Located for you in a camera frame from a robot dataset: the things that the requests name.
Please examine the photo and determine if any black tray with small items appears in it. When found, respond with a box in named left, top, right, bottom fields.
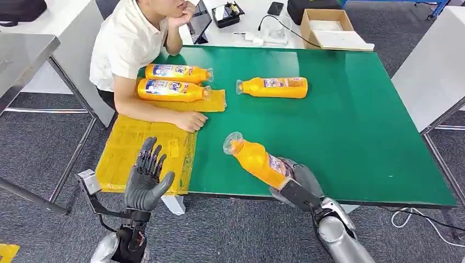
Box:
left=211, top=1, right=246, bottom=30

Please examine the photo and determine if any orange drink bottle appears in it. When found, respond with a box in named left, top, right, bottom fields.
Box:
left=222, top=131, right=296, bottom=191
left=145, top=63, right=214, bottom=85
left=235, top=76, right=309, bottom=100
left=137, top=78, right=213, bottom=104

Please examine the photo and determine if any white charger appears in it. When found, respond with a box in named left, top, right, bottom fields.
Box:
left=232, top=31, right=265, bottom=47

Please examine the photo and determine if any steel table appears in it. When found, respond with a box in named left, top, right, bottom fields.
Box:
left=0, top=33, right=98, bottom=216

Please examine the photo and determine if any black bag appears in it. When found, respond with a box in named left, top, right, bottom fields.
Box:
left=0, top=0, right=48, bottom=28

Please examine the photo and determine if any person's right hand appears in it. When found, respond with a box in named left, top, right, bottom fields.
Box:
left=174, top=110, right=209, bottom=134

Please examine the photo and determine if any black cable on desk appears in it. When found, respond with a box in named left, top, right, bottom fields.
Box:
left=257, top=14, right=322, bottom=49

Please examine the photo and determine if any green table mat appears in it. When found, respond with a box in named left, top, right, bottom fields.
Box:
left=137, top=45, right=458, bottom=210

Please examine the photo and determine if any person's left hand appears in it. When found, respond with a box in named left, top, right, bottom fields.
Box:
left=168, top=0, right=197, bottom=28

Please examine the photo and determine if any person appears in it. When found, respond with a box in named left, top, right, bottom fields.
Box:
left=89, top=0, right=209, bottom=134

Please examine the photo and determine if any yellow floor marker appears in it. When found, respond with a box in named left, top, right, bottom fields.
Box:
left=0, top=243, right=21, bottom=263

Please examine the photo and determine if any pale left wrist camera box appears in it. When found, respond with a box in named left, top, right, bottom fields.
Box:
left=76, top=169, right=128, bottom=220

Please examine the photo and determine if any white side table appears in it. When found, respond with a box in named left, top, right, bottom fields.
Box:
left=391, top=5, right=465, bottom=204

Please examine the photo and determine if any white floor cable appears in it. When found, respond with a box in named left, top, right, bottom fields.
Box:
left=390, top=207, right=465, bottom=249

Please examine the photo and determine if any blue cart frame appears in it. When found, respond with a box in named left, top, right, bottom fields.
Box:
left=414, top=0, right=453, bottom=20

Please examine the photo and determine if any cardboard box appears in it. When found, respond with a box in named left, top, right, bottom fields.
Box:
left=300, top=8, right=375, bottom=52

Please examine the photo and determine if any black phone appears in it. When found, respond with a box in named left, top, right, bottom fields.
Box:
left=266, top=1, right=285, bottom=16

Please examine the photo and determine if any clear plastic container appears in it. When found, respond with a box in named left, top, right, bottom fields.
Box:
left=260, top=16, right=292, bottom=45

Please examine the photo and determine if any black floor cable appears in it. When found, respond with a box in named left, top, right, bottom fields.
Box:
left=381, top=207, right=465, bottom=233

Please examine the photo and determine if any white flat board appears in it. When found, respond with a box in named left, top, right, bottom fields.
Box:
left=313, top=30, right=375, bottom=52

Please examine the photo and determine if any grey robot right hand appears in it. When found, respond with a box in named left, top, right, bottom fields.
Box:
left=269, top=157, right=325, bottom=214

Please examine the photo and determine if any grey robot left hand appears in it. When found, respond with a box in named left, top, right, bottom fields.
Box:
left=123, top=136, right=176, bottom=214

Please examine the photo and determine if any yellow plastic sheet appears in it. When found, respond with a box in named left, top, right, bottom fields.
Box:
left=95, top=88, right=228, bottom=196

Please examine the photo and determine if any black tablet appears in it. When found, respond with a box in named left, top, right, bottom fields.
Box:
left=186, top=0, right=213, bottom=45

